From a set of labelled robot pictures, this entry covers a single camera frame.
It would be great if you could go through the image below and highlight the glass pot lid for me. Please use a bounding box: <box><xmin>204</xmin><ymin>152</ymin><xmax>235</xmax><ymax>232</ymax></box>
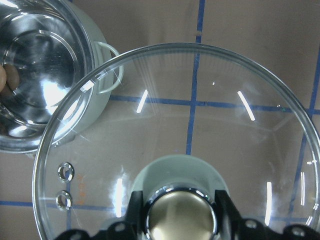
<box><xmin>32</xmin><ymin>43</ymin><xmax>320</xmax><ymax>240</ymax></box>

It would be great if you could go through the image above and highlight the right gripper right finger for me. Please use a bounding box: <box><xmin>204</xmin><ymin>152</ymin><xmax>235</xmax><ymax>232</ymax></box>
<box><xmin>214</xmin><ymin>190</ymin><xmax>320</xmax><ymax>240</ymax></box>

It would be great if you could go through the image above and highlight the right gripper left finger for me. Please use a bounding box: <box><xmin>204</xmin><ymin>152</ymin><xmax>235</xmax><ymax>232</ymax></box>
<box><xmin>56</xmin><ymin>190</ymin><xmax>144</xmax><ymax>240</ymax></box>

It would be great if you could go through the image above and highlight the brown egg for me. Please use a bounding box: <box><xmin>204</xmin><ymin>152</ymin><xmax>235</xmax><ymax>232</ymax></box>
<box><xmin>0</xmin><ymin>65</ymin><xmax>7</xmax><ymax>92</ymax></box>

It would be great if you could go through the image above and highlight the white pot with steel interior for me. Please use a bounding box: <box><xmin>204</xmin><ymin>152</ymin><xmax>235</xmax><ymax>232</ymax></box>
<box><xmin>0</xmin><ymin>0</ymin><xmax>119</xmax><ymax>153</ymax></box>

